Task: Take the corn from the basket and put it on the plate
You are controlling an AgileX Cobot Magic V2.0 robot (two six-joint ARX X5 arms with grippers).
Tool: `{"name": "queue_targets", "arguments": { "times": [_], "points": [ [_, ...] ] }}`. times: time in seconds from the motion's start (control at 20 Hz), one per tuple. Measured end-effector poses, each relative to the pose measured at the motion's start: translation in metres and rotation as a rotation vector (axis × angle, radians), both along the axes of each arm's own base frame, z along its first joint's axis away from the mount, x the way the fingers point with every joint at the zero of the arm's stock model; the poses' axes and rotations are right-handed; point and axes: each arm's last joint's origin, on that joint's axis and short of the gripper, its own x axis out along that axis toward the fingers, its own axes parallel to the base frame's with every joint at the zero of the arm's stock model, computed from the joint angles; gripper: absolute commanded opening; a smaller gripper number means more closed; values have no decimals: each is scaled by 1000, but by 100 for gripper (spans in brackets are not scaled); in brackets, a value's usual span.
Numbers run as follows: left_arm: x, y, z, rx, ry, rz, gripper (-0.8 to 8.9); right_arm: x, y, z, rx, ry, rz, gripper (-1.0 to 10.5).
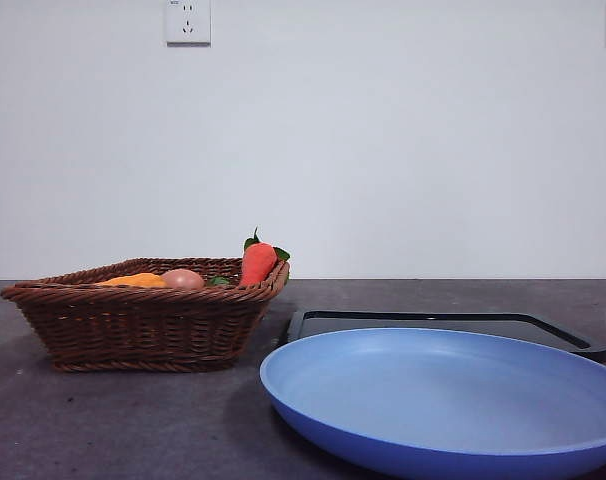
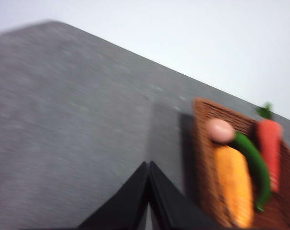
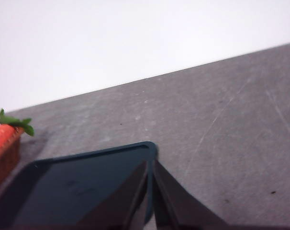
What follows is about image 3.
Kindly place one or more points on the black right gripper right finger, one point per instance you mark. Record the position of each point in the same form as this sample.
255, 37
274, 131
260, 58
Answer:
176, 206

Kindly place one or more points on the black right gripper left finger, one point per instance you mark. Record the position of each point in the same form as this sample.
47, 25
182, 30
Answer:
121, 206

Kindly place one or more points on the brown wicker basket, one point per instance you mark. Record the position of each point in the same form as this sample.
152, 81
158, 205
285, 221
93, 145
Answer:
8, 160

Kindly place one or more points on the black rectangular tray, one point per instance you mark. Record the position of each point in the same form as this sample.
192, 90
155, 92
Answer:
70, 182

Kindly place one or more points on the orange carrot with green leaves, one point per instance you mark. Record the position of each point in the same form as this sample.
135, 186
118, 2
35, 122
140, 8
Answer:
1, 136

